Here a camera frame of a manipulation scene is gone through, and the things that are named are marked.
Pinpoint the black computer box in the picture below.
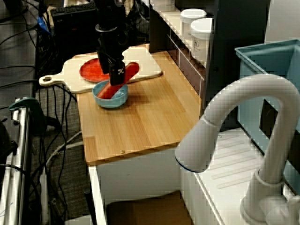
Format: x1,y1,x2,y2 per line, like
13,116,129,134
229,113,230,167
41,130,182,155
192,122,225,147
51,6,99,59

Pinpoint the aluminium frame rail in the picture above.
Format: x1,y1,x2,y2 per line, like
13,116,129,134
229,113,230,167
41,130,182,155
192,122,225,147
0,98,31,225

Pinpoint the white toy kitchen unit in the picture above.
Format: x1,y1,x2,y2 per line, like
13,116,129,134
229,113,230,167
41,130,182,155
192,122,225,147
88,126,300,225

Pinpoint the blue plastic clip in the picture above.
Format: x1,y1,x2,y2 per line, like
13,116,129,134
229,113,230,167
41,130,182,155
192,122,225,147
37,16,51,35

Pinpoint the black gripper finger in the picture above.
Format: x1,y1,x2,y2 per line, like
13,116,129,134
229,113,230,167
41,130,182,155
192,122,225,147
97,52,111,74
108,60,127,87

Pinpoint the white lidded jar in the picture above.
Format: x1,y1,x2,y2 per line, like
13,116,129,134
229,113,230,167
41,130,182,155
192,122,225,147
190,18,214,64
180,8,207,39

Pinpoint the white cable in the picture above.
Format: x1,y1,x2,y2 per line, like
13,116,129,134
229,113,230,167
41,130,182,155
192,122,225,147
45,131,83,166

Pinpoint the light blue bowl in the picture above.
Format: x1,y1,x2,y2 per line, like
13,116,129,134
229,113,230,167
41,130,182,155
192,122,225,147
92,79,129,110

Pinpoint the black cable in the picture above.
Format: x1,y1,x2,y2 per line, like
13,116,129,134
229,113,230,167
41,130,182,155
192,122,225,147
0,79,38,89
0,65,36,70

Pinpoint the black bulky object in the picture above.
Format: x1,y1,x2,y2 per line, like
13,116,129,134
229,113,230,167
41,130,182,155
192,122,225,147
0,117,19,165

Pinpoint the red toy sausage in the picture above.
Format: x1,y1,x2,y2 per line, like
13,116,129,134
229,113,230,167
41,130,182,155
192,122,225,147
97,61,141,99

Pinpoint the black kitchen hutch frame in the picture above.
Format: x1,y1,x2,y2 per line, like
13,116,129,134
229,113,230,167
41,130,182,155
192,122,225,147
149,0,270,132

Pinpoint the black rod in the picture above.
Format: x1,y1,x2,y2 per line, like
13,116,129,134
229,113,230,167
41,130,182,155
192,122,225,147
83,188,97,225

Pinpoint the white toy faucet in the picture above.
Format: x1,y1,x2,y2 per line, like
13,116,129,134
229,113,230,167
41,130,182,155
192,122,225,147
174,74,300,225

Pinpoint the blue plastic bin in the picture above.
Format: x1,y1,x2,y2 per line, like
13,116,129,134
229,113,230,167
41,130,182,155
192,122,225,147
234,39,300,195

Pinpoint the green clamp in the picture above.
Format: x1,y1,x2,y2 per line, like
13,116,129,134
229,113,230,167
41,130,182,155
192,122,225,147
8,97,59,132

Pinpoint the pale wooden cutting board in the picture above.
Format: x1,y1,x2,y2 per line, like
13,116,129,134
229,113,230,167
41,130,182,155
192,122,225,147
38,44,164,94

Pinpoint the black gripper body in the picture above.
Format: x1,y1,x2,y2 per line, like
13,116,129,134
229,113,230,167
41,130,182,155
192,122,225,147
96,29,129,66

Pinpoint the red plate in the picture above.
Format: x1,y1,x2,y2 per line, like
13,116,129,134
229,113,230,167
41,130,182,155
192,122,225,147
79,58,125,84

